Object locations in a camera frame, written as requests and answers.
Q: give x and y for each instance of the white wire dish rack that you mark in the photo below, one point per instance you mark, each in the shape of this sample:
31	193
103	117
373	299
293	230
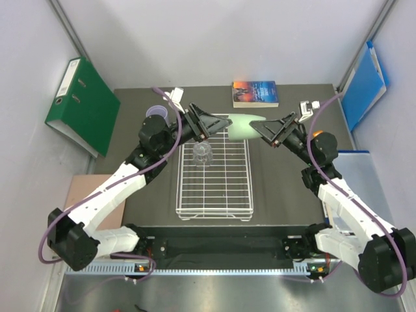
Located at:
222	190

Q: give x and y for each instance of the paperback book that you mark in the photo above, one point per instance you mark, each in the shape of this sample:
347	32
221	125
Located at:
254	94

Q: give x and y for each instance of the tall green cup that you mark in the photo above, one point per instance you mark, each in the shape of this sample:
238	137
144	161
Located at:
240	129

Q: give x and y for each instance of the orange key tag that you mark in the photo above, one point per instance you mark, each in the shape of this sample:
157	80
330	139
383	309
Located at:
317	132

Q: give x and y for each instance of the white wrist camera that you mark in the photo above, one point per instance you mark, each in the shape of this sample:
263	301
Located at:
306	110
175	95

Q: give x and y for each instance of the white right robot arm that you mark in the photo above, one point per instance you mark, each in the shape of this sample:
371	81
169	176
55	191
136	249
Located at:
381	255

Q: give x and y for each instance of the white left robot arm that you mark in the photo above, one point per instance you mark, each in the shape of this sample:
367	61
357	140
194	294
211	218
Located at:
74	234

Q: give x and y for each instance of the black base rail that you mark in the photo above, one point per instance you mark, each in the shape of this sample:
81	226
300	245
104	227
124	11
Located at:
195	246

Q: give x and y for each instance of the clear glass cup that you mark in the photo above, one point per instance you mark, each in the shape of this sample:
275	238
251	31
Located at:
202	153

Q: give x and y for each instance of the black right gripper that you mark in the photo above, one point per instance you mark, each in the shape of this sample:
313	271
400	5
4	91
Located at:
274	130

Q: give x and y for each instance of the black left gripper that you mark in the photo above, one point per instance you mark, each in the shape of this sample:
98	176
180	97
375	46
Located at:
207	125

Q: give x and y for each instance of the grey cable duct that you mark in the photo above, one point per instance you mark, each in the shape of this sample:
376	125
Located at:
136	268

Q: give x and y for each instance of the blue folder on wall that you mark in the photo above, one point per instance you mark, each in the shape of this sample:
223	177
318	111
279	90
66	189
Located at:
367	83

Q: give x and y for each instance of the brown cardboard sheet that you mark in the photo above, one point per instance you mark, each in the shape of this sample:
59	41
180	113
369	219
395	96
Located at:
85	185

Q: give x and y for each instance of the tall purple cup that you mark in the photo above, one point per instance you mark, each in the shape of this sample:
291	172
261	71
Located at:
158	110

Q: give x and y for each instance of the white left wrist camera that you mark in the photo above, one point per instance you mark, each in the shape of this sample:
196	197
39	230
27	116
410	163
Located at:
175	95

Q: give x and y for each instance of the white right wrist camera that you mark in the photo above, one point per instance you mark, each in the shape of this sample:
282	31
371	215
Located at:
306	110

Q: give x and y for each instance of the green ring binder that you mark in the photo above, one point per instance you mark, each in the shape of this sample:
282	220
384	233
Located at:
84	109

